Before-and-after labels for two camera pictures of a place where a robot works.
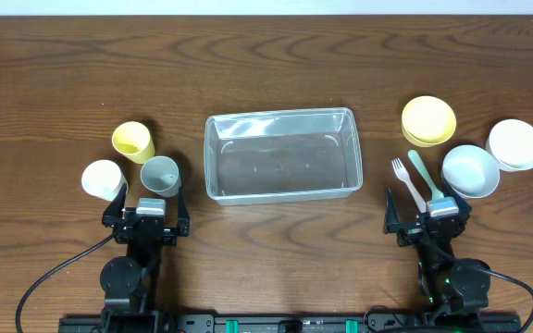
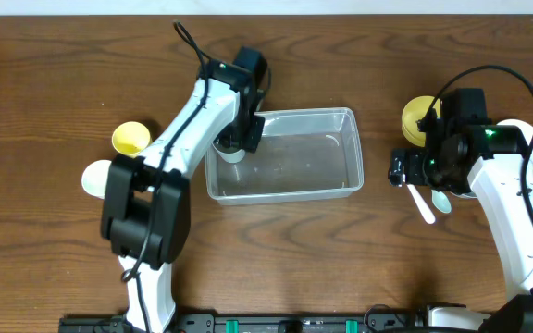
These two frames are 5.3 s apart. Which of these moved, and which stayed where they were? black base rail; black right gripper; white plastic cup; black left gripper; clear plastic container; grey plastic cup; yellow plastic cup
Moved: grey plastic cup; black right gripper; black left gripper
Stayed: yellow plastic cup; clear plastic container; black base rail; white plastic cup
